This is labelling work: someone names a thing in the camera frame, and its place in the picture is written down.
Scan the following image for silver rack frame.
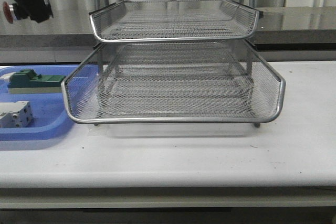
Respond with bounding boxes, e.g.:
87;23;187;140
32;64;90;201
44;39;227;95
92;0;261;129

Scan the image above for blue plastic tray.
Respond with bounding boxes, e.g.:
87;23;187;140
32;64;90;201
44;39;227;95
1;80;73;141

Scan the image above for dark granite counter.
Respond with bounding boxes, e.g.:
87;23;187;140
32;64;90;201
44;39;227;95
1;7;335;49

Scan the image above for red emergency push button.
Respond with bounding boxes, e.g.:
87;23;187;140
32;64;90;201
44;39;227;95
2;2;16;24

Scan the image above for green and beige switch block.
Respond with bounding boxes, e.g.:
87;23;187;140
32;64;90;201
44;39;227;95
7;69;66;94

